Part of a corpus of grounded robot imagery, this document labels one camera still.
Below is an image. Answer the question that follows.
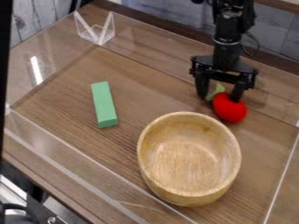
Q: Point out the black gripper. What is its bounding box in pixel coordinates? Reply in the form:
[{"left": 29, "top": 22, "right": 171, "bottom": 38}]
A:
[{"left": 189, "top": 56, "right": 259, "bottom": 102}]

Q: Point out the red plush fruit green leaf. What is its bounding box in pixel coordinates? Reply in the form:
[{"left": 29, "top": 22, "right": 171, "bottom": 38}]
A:
[{"left": 205, "top": 83, "right": 248, "bottom": 123}]

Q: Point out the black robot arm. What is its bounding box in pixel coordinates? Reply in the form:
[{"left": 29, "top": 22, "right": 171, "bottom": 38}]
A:
[{"left": 189, "top": 0, "right": 259, "bottom": 102}]

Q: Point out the wooden bowl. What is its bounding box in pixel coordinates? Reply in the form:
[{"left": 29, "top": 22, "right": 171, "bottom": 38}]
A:
[{"left": 136, "top": 111, "right": 241, "bottom": 207}]

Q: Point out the green rectangular block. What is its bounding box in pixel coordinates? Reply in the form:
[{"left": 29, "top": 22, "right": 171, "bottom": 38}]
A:
[{"left": 91, "top": 81, "right": 117, "bottom": 128}]

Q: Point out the black metal stand base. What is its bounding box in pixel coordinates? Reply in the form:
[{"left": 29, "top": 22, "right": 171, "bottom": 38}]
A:
[{"left": 0, "top": 185, "right": 64, "bottom": 224}]

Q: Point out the clear acrylic tray wall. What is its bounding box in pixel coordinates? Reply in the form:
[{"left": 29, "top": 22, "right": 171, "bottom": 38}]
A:
[{"left": 4, "top": 98, "right": 299, "bottom": 224}]

